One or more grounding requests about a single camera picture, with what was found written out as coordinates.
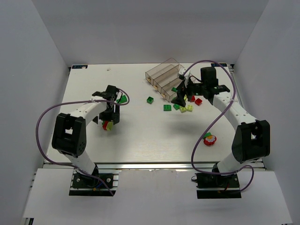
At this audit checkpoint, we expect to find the green flat lego brick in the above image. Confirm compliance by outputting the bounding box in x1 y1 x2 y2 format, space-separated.
163 105 172 112

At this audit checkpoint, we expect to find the red lego brick right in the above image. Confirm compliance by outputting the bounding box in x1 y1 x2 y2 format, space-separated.
195 98 203 106

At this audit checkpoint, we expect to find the green brick by flower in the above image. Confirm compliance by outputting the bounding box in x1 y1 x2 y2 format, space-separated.
203 132 211 139

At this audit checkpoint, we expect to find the clear three-compartment organizer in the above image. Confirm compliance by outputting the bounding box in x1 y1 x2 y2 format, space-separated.
145 58 186 102

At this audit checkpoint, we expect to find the green lego brick middle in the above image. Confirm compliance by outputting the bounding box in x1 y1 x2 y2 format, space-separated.
173 104 180 110

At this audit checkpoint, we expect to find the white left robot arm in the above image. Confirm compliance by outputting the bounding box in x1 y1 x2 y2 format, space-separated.
52 85 120 186

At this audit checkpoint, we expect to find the green square lego brick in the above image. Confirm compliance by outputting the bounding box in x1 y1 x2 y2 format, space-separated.
147 97 154 104

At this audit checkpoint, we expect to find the lime lego brick lower right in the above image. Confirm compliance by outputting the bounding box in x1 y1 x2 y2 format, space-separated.
185 105 193 112

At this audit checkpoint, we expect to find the red flower toy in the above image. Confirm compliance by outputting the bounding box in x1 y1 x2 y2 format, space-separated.
203 135 217 146

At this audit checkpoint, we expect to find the red yellow green lego stack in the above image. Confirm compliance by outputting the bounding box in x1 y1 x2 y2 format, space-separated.
102 121 113 131

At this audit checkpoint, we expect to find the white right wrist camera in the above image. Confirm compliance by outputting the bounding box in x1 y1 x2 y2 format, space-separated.
178 67 190 88

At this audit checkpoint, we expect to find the green stepped lego brick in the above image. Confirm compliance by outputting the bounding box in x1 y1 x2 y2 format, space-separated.
116 95 128 104

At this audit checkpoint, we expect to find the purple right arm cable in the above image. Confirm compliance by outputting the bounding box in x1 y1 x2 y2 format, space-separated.
182 60 255 192

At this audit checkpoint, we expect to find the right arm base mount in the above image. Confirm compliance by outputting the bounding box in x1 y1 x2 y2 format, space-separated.
191 173 241 199

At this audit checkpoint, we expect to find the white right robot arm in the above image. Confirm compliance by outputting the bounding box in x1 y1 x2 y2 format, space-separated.
172 67 270 176

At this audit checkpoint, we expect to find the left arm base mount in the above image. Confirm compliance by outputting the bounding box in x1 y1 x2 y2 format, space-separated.
69 172 119 197

